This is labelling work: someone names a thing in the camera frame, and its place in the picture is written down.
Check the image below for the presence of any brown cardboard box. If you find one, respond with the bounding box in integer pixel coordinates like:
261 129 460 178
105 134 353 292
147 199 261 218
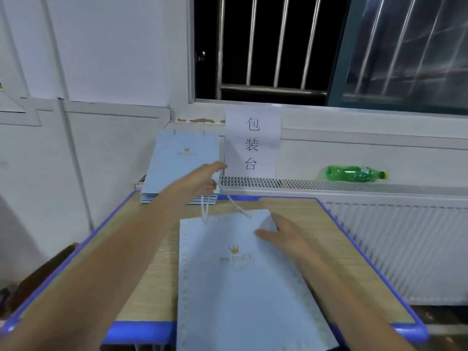
0 243 78 319

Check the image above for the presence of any person's left hand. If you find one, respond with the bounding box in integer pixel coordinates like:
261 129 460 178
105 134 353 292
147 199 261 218
157 162 228 209

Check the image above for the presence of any metal window grille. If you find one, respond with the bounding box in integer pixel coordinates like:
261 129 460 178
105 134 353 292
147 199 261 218
192 0 345 105

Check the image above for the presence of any white paper sign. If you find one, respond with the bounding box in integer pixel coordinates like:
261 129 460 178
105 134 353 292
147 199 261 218
224 106 282 178

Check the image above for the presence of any blue-edged wooden desk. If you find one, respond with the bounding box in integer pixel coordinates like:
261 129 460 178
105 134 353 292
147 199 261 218
0 190 429 348

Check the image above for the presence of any teal framed sliding window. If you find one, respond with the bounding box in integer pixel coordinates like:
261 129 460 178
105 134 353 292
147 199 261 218
329 0 468 116

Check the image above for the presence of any green plastic bottle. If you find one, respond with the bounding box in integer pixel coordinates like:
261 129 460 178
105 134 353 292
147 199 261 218
325 165 390 182

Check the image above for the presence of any person's left forearm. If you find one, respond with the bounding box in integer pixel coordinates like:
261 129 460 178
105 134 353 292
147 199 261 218
0 190 180 351

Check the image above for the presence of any person's right hand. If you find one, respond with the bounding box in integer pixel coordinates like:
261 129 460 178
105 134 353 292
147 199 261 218
253 213 323 264

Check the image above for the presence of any white framed window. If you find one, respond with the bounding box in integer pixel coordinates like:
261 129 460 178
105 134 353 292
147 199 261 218
0 69 41 127

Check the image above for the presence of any person's right forearm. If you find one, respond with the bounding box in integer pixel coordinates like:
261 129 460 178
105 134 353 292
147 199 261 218
292 245 418 351

